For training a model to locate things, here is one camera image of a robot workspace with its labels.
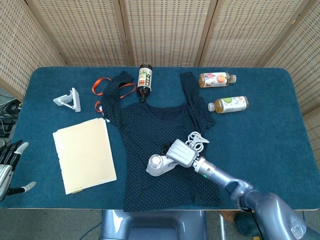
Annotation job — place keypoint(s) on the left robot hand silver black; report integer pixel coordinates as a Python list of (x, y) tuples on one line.
[(6, 175)]

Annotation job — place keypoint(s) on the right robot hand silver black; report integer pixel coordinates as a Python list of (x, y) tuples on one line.
[(182, 153)]

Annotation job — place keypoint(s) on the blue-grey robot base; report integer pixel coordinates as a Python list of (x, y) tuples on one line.
[(155, 225)]

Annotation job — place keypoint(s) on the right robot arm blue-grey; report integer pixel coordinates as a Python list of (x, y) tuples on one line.
[(262, 200)]

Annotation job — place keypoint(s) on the navy polka dot shirt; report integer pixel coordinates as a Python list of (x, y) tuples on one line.
[(150, 125)]

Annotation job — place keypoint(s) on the green apple label tea bottle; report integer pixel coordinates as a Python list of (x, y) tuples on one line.
[(231, 104)]

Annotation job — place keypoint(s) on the dark brown tea bottle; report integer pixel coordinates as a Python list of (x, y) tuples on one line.
[(145, 83)]

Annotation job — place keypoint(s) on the blue felt table cover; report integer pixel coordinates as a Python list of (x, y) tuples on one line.
[(262, 150)]

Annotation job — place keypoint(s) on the peach label tea bottle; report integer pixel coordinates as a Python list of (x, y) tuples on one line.
[(215, 80)]

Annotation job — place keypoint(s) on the cream paper folder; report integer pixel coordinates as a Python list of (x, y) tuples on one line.
[(85, 155)]

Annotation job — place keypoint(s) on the blue cloth heap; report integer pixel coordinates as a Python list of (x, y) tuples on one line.
[(242, 223)]

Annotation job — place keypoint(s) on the white folding phone stand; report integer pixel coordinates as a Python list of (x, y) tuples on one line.
[(74, 100)]

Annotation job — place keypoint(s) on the bamboo folding screen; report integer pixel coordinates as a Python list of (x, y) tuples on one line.
[(170, 32)]

